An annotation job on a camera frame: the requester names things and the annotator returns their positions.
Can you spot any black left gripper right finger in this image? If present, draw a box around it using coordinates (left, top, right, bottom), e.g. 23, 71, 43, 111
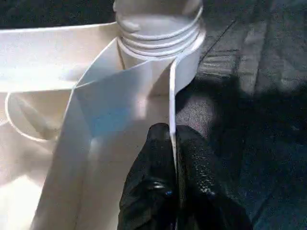
176, 126, 254, 230

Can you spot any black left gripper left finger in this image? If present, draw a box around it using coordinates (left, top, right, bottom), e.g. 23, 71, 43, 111
118, 123, 179, 230

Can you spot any white plastic table top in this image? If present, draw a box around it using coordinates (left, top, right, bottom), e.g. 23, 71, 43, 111
0, 23, 206, 230

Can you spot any black table mat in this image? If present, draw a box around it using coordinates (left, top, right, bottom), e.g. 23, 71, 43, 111
0, 0, 307, 230

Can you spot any white plastic table leg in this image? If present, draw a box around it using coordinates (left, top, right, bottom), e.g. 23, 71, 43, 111
112, 0, 204, 58

